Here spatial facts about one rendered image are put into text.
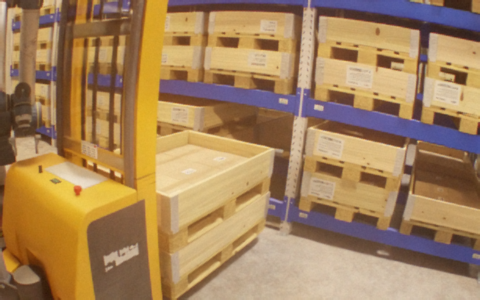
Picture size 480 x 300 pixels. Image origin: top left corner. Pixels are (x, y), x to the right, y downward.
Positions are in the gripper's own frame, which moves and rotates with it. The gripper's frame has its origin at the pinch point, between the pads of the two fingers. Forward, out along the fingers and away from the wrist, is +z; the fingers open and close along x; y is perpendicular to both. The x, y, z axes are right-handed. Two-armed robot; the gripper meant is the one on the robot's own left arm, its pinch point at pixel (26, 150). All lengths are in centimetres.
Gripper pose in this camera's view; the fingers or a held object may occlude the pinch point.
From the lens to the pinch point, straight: 202.5
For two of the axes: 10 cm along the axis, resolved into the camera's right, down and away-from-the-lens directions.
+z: 1.9, 9.8, -0.6
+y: 6.9, -1.7, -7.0
